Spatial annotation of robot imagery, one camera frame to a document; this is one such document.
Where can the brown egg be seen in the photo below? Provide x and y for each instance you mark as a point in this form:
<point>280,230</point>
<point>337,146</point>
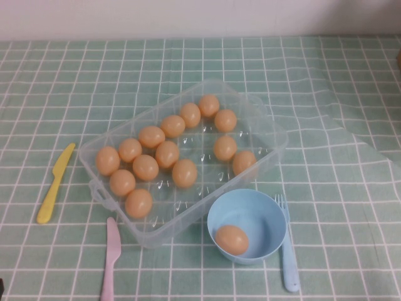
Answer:
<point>122,182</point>
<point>145,167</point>
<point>225,148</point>
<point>232,239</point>
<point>225,120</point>
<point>107,160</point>
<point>151,137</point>
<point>184,173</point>
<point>209,105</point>
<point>244,163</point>
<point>130,150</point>
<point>190,114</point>
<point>167,154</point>
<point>173,126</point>
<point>138,203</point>

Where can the clear plastic egg box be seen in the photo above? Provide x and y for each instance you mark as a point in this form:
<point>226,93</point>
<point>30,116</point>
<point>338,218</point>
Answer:
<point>194,202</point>

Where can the light blue plastic bowl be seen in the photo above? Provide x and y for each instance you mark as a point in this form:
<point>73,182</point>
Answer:
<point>257,213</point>

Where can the pink plastic knife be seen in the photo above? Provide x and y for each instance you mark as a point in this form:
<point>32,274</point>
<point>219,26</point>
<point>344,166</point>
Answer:
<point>111,251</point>

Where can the light blue plastic fork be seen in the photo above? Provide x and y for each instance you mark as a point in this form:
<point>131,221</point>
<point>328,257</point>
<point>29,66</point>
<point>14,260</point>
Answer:
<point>291,269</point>

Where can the yellow plastic knife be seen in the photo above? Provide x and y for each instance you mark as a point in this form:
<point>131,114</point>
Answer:
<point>51,194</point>

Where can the green checked tablecloth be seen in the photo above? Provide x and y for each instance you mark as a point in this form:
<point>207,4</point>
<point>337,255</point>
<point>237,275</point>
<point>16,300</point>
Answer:
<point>47,94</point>

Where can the small brown object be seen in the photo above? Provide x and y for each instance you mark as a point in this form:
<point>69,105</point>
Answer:
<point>399,59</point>

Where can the small black object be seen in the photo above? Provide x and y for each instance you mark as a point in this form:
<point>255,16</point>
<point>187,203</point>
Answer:
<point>1,287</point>

